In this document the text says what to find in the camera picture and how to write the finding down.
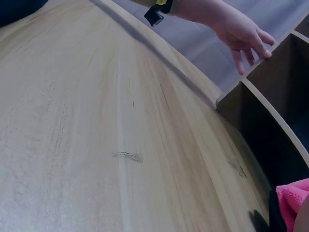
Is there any person's right hand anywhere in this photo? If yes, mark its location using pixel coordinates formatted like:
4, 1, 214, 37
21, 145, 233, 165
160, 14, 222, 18
293, 195, 309, 232

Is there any person's left hand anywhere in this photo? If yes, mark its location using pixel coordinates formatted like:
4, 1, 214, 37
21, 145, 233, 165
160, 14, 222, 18
213, 4, 277, 76

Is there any pink plush cloth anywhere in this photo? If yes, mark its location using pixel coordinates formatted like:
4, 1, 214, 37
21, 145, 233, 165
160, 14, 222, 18
275, 178, 309, 232

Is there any person's left forearm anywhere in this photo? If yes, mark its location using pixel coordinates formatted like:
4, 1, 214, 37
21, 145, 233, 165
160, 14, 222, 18
130, 0, 225, 29

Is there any wooden compartment shelf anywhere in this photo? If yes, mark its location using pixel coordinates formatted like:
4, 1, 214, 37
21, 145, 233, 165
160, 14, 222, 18
215, 10, 309, 191

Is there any black wrist band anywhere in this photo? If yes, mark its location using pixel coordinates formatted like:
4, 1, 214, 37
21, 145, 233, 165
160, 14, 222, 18
144, 0, 180, 27

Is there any black upright object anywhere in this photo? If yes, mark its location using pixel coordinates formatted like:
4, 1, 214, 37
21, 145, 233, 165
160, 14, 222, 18
268, 189, 287, 232

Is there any dark blue rounded object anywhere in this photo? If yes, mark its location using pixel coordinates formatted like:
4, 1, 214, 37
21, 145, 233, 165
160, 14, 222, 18
0, 0, 49, 28

